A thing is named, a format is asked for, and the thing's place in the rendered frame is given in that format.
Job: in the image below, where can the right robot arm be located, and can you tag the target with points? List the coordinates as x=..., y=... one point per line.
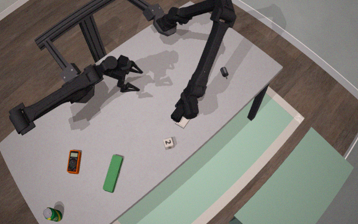
x=73, y=90

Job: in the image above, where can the orange digital multimeter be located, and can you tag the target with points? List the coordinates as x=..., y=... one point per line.
x=74, y=162

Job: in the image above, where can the green long rectangular box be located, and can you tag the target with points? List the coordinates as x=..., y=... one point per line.
x=112, y=174

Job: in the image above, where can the cream rectangular tray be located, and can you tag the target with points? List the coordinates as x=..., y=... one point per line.
x=183, y=122

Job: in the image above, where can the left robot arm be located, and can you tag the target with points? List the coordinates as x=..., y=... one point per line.
x=196, y=87

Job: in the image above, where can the green drink can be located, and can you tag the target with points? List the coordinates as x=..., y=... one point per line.
x=52, y=214

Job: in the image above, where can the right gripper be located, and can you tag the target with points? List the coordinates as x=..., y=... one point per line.
x=124, y=87

